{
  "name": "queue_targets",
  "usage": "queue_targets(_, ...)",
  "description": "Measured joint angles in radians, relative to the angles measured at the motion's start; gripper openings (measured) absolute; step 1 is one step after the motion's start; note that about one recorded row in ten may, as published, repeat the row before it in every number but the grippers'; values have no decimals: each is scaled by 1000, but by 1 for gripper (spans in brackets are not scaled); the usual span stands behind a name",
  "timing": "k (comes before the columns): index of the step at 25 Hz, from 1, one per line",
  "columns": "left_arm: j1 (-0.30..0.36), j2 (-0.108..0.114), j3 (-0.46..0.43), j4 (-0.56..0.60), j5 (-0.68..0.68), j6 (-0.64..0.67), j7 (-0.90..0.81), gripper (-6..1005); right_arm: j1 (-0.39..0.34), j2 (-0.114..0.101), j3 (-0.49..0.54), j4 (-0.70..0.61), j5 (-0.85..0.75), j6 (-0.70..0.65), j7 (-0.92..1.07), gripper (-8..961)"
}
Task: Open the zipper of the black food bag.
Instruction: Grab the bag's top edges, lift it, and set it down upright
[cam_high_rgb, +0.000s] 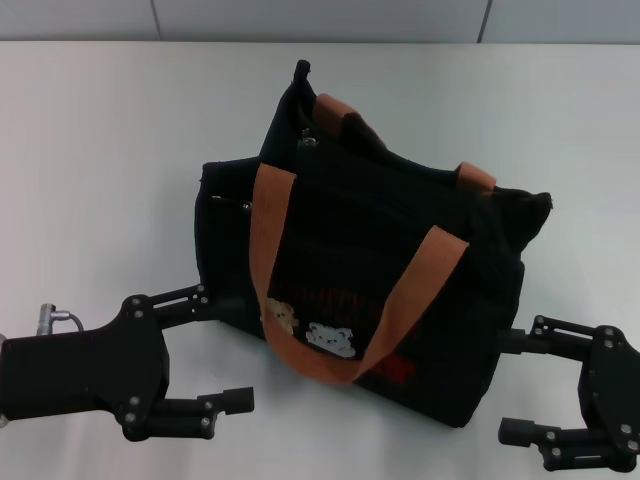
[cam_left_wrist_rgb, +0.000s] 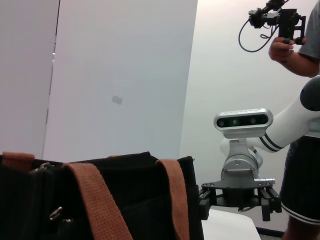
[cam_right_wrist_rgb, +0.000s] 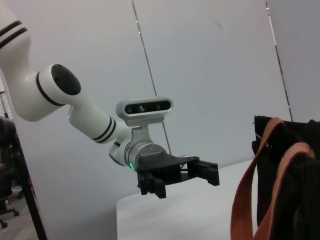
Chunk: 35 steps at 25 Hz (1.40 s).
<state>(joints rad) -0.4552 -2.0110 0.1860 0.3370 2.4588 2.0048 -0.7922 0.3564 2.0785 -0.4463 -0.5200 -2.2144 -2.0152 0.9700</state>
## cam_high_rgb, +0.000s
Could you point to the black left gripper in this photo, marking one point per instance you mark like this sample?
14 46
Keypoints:
85 372

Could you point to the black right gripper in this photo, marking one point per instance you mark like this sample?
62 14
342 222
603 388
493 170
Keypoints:
610 395

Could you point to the silver main zipper pull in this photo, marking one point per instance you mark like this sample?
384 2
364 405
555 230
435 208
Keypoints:
306 141

